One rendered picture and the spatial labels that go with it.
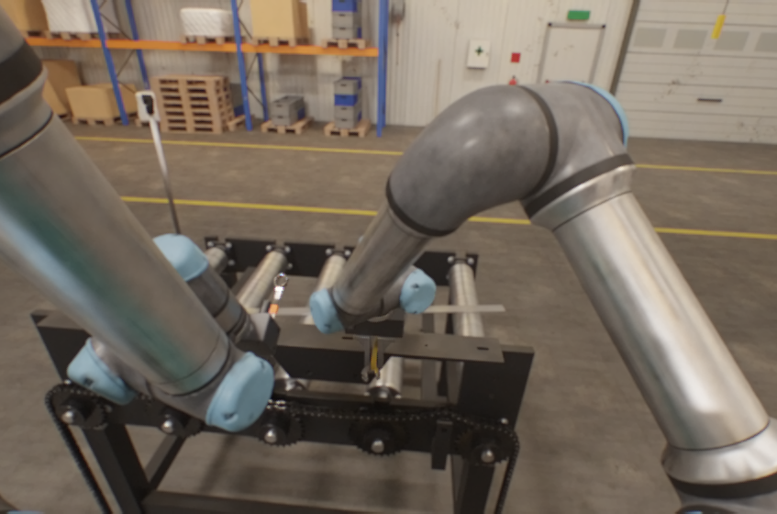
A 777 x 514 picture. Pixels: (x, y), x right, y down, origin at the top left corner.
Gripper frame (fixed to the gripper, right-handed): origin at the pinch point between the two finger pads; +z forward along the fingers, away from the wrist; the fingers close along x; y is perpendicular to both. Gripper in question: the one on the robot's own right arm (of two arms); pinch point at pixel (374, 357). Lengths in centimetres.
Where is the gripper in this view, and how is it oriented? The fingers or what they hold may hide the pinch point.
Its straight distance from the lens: 99.4
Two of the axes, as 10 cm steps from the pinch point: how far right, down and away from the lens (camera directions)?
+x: 10.0, 0.6, -0.6
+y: -0.8, 4.7, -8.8
